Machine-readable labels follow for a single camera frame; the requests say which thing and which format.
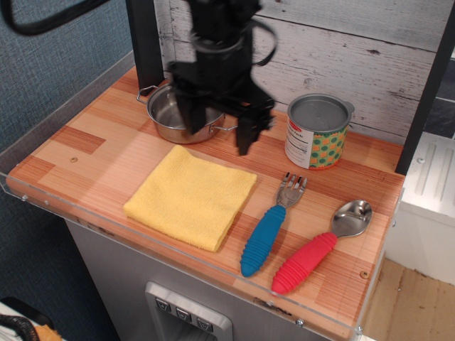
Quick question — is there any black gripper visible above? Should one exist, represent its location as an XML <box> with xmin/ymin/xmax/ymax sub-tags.
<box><xmin>168</xmin><ymin>37</ymin><xmax>276</xmax><ymax>156</ymax></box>

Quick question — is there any yellow cloth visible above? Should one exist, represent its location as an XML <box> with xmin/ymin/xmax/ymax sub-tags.
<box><xmin>123</xmin><ymin>146</ymin><xmax>257</xmax><ymax>252</ymax></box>

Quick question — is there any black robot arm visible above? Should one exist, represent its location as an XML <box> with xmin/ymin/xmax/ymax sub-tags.
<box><xmin>168</xmin><ymin>1</ymin><xmax>278</xmax><ymax>156</ymax></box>

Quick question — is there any small steel pot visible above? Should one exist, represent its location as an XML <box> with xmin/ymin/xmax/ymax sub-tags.
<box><xmin>136</xmin><ymin>85</ymin><xmax>237</xmax><ymax>144</ymax></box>

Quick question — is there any toy food can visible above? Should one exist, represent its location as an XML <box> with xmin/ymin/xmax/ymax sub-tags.
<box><xmin>284</xmin><ymin>94</ymin><xmax>355</xmax><ymax>170</ymax></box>

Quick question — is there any silver dispenser button panel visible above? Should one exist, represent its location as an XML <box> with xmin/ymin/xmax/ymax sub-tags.
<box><xmin>145</xmin><ymin>281</ymin><xmax>234</xmax><ymax>341</ymax></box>

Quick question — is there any clear acrylic table guard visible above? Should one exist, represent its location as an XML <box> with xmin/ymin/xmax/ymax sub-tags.
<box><xmin>1</xmin><ymin>55</ymin><xmax>404</xmax><ymax>340</ymax></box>

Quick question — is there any white cabinet at right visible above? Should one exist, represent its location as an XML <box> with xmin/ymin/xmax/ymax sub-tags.
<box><xmin>385</xmin><ymin>132</ymin><xmax>454</xmax><ymax>284</ymax></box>

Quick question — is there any yellow object at corner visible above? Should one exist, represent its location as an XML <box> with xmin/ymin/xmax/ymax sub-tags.
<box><xmin>35</xmin><ymin>325</ymin><xmax>63</xmax><ymax>341</ymax></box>

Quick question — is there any blue handled fork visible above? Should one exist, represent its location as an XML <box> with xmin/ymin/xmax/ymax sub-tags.
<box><xmin>240</xmin><ymin>173</ymin><xmax>308</xmax><ymax>277</ymax></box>

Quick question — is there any red handled spoon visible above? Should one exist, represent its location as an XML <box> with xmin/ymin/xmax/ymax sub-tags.
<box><xmin>272</xmin><ymin>200</ymin><xmax>373</xmax><ymax>295</ymax></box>

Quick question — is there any black braided cable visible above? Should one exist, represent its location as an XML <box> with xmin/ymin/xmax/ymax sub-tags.
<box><xmin>0</xmin><ymin>0</ymin><xmax>107</xmax><ymax>36</ymax></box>

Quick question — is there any black vertical frame post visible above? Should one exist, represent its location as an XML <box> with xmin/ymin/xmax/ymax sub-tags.
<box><xmin>395</xmin><ymin>4</ymin><xmax>454</xmax><ymax>175</ymax></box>

